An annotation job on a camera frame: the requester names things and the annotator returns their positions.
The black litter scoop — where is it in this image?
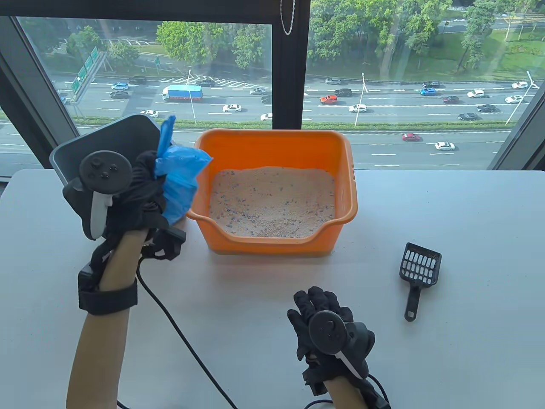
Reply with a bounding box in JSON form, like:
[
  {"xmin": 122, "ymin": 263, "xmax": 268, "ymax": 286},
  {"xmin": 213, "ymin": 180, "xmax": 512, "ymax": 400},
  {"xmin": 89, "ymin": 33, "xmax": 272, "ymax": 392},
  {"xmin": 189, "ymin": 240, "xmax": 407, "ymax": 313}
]
[{"xmin": 399, "ymin": 243, "xmax": 442, "ymax": 322}]

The black and white controller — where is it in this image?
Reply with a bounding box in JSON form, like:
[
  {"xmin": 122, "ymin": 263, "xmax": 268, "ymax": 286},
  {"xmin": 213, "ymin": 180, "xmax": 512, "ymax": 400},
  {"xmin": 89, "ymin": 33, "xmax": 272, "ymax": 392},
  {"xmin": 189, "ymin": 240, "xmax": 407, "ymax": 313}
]
[
  {"xmin": 308, "ymin": 310, "xmax": 376, "ymax": 380},
  {"xmin": 63, "ymin": 151, "xmax": 133, "ymax": 241}
]

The person's left hand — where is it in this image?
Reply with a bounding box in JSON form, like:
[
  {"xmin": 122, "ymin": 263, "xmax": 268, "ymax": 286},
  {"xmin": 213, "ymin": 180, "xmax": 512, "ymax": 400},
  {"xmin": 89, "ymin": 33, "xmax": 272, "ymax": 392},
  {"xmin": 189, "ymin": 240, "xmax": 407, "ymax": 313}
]
[{"xmin": 90, "ymin": 150, "xmax": 170, "ymax": 273}]

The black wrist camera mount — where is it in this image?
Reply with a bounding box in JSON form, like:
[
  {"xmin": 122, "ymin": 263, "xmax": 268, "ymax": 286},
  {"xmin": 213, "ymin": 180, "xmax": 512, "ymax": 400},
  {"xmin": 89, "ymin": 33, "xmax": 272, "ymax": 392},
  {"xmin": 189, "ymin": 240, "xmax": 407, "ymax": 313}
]
[
  {"xmin": 77, "ymin": 226, "xmax": 187, "ymax": 316},
  {"xmin": 362, "ymin": 379, "xmax": 391, "ymax": 409}
]

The blue plastic bag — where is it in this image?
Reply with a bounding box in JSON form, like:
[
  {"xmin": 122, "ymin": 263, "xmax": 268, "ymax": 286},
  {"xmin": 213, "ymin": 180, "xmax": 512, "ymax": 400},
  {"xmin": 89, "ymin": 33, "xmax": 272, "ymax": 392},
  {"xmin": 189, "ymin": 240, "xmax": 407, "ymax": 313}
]
[{"xmin": 154, "ymin": 115, "xmax": 213, "ymax": 226}]

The black window frame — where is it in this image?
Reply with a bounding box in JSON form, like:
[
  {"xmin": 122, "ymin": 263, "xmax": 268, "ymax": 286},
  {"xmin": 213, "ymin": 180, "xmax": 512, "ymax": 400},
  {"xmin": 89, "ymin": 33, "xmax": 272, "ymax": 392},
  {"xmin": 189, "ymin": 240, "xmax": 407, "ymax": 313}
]
[{"xmin": 0, "ymin": 0, "xmax": 545, "ymax": 179}]

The white bead chain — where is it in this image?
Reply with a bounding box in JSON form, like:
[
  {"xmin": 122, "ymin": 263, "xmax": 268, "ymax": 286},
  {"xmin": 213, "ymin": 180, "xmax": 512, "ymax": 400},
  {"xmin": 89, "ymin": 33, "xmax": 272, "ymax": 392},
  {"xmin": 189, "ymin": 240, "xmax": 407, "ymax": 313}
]
[{"xmin": 280, "ymin": 0, "xmax": 295, "ymax": 36}]

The street lamp post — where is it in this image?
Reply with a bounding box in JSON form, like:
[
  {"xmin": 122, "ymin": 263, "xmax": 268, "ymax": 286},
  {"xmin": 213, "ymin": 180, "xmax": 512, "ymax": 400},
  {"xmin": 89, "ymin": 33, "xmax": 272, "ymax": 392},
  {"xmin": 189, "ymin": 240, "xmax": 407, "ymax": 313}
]
[
  {"xmin": 354, "ymin": 72, "xmax": 367, "ymax": 127},
  {"xmin": 505, "ymin": 70, "xmax": 541, "ymax": 126},
  {"xmin": 184, "ymin": 69, "xmax": 197, "ymax": 125}
]

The orange plastic litter box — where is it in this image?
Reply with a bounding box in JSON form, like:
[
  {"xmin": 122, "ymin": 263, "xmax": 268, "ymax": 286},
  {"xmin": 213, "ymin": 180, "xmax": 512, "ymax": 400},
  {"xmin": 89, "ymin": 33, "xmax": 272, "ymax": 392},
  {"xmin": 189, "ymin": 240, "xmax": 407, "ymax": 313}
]
[{"xmin": 186, "ymin": 129, "xmax": 358, "ymax": 256}]

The green road sign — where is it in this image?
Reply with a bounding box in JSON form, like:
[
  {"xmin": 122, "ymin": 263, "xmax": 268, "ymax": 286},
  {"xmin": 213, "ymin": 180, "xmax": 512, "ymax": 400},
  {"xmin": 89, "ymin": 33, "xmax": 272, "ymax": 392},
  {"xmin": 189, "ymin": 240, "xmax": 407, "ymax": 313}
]
[{"xmin": 70, "ymin": 47, "xmax": 100, "ymax": 96}]

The black cable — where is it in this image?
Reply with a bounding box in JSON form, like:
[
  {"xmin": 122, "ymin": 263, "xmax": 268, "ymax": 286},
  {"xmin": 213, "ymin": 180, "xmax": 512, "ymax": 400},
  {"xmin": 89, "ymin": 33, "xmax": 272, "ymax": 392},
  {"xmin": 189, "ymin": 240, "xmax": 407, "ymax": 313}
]
[
  {"xmin": 303, "ymin": 373, "xmax": 391, "ymax": 409},
  {"xmin": 116, "ymin": 256, "xmax": 239, "ymax": 409}
]

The person's right hand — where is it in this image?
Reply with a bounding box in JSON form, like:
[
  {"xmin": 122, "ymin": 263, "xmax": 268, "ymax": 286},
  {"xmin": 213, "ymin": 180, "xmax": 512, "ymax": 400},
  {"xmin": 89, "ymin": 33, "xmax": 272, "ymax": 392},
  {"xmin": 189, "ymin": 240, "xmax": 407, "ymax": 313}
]
[{"xmin": 287, "ymin": 286, "xmax": 375, "ymax": 395}]

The person's left forearm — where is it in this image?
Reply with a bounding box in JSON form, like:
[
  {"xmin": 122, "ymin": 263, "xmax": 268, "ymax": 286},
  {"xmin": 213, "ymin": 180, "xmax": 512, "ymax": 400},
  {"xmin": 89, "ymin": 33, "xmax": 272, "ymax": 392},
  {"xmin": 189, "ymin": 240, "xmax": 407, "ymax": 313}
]
[{"xmin": 66, "ymin": 228, "xmax": 149, "ymax": 409}]

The grey trash bin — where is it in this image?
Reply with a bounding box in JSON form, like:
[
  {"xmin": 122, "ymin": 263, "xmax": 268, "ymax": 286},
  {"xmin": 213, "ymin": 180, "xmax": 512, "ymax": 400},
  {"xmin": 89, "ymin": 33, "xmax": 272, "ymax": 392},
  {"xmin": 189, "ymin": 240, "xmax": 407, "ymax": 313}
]
[{"xmin": 49, "ymin": 114, "xmax": 186, "ymax": 222}]

